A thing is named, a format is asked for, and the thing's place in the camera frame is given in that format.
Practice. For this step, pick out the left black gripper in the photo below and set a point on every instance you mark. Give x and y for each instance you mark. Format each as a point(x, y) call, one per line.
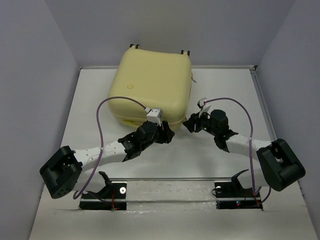
point(166, 134)

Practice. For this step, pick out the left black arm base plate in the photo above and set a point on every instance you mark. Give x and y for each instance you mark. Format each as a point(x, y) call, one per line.
point(112, 197)

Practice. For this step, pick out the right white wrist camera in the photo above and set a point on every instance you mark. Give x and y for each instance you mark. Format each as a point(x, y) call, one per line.
point(202, 104)

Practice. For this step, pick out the yellow hard-shell suitcase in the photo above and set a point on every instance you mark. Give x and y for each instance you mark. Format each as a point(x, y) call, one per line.
point(152, 79)

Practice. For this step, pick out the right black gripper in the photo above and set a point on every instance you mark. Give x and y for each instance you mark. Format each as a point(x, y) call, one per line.
point(194, 119)

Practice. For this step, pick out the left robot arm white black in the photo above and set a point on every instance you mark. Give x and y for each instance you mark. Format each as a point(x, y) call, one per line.
point(70, 170)

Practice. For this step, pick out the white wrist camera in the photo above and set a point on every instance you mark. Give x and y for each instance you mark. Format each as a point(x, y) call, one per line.
point(154, 116)
point(202, 104)

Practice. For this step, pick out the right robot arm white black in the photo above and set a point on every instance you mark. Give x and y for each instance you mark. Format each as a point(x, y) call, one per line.
point(279, 165)

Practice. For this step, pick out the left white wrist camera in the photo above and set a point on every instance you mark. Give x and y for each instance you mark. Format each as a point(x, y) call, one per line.
point(154, 116)

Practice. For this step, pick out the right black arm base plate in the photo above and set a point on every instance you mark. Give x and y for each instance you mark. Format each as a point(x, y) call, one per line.
point(230, 196)

